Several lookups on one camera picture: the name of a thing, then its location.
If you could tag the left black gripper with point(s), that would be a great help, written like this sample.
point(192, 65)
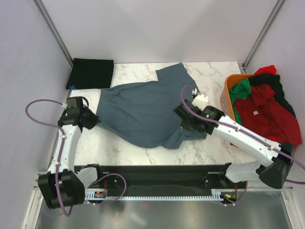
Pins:
point(94, 121)

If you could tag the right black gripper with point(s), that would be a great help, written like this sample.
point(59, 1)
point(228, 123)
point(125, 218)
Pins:
point(184, 125)

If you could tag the blue-grey t shirt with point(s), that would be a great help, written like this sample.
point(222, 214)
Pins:
point(143, 113)

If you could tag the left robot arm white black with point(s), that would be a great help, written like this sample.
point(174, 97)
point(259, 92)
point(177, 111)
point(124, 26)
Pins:
point(62, 186)

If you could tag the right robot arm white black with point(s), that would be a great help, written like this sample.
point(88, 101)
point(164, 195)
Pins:
point(273, 160)

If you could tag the orange plastic basket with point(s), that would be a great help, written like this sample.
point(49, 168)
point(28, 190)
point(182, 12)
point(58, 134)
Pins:
point(225, 99)

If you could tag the folded black t shirt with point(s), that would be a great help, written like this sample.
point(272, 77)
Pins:
point(90, 74)

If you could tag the green t shirt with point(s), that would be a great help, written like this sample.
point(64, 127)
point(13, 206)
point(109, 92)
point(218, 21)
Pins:
point(240, 90)

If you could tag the red t shirt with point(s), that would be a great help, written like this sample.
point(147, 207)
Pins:
point(261, 114)

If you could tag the black t shirt in basket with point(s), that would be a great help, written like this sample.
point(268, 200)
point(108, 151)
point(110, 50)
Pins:
point(274, 82)

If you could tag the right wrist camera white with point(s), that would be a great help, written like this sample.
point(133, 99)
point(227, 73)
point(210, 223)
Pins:
point(199, 100)

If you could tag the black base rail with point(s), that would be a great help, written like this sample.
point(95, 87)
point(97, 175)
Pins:
point(163, 181)

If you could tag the aluminium frame extrusion base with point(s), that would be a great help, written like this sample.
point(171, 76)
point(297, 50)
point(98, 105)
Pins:
point(252, 185)

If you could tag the white slotted cable duct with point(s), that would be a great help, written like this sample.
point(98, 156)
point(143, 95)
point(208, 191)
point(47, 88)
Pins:
point(95, 196)

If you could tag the left aluminium frame post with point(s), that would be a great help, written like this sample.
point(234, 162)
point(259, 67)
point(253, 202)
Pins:
point(52, 28)

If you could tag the aluminium frame post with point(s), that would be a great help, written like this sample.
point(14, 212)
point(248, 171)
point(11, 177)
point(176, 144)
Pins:
point(261, 35)
point(52, 28)

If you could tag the right aluminium frame post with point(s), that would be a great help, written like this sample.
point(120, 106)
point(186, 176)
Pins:
point(261, 35)

